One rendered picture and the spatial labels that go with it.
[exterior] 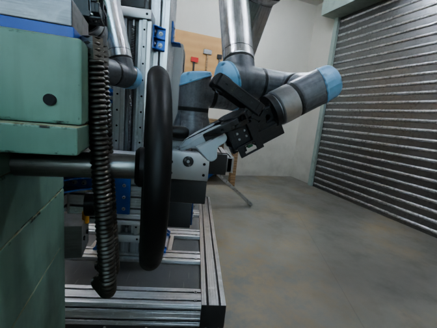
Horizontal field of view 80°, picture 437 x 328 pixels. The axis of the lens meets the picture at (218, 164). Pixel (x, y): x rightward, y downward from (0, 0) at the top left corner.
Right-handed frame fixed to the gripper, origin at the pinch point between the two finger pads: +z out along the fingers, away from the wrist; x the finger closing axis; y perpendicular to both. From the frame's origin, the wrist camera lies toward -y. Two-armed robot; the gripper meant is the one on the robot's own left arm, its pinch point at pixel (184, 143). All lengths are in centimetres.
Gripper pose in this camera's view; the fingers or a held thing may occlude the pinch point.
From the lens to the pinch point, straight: 51.6
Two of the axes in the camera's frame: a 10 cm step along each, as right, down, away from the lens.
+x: -2.7, -2.0, 9.4
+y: 4.0, 8.7, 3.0
